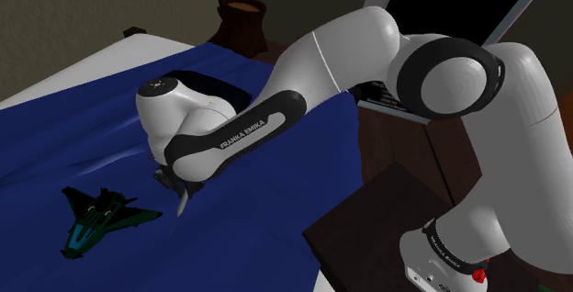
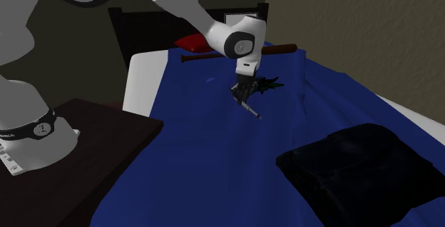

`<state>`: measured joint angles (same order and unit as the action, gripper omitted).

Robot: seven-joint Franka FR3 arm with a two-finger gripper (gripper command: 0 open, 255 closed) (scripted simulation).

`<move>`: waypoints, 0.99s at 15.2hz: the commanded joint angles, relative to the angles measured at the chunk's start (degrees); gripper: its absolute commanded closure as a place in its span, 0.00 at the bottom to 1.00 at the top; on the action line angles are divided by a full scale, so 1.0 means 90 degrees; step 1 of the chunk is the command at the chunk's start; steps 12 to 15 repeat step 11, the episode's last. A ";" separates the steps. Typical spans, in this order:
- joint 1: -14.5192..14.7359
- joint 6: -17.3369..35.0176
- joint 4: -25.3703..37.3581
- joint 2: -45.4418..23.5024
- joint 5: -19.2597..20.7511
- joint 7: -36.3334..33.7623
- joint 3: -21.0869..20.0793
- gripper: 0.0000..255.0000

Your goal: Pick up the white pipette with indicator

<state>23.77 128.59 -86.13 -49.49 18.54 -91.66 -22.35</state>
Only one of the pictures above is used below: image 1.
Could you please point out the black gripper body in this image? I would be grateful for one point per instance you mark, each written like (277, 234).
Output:
(169, 182)

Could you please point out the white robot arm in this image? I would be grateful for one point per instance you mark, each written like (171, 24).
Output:
(515, 157)

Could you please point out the pale grey pointed stick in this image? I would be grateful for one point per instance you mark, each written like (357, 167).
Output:
(182, 205)

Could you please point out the dark green toy jet plane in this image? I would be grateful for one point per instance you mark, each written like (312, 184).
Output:
(96, 219)

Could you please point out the bed with blue blanket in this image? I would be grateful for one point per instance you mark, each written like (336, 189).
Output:
(250, 219)

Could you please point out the brown vase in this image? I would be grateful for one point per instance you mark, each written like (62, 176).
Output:
(239, 24)

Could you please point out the dark brown wooden desk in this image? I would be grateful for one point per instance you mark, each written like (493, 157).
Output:
(403, 148)

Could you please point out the silver laptop with black screen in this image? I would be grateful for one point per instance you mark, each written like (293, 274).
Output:
(447, 4)

